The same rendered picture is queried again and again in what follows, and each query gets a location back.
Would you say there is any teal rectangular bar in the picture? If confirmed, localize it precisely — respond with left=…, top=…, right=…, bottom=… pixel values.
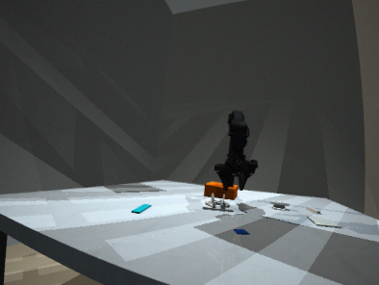
left=132, top=204, right=152, bottom=214

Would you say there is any blue flat plate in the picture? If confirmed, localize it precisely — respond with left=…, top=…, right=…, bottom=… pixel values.
left=233, top=229, right=248, bottom=234

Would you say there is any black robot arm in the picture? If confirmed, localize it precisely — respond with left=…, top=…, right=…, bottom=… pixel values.
left=228, top=110, right=258, bottom=187

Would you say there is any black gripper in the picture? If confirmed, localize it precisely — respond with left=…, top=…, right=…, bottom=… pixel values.
left=215, top=151, right=255, bottom=191

